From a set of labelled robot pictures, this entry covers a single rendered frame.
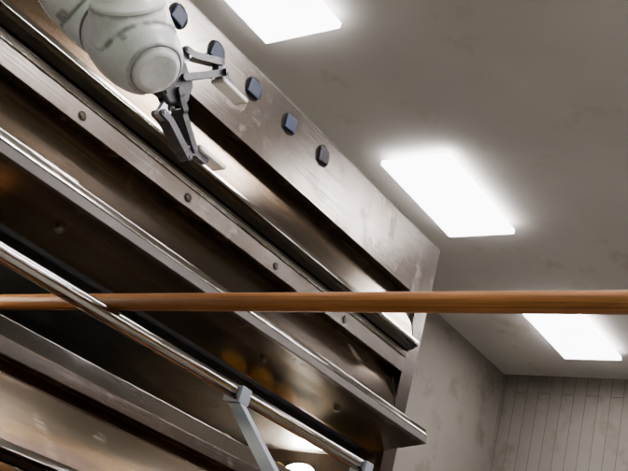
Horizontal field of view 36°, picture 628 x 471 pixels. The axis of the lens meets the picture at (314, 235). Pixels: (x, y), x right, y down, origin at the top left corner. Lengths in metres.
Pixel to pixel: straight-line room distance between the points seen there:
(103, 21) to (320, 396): 1.60
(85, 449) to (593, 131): 5.22
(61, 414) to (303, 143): 1.07
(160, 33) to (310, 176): 1.52
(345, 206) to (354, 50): 3.72
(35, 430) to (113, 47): 1.00
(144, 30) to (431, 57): 5.21
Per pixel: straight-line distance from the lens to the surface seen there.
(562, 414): 11.37
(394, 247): 3.13
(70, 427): 2.17
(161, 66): 1.31
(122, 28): 1.32
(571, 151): 7.14
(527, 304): 1.27
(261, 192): 2.61
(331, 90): 7.02
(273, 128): 2.67
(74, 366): 2.15
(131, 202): 2.28
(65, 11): 1.46
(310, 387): 2.65
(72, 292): 1.66
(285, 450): 3.30
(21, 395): 2.09
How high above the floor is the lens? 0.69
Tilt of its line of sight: 24 degrees up
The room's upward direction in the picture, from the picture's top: 16 degrees clockwise
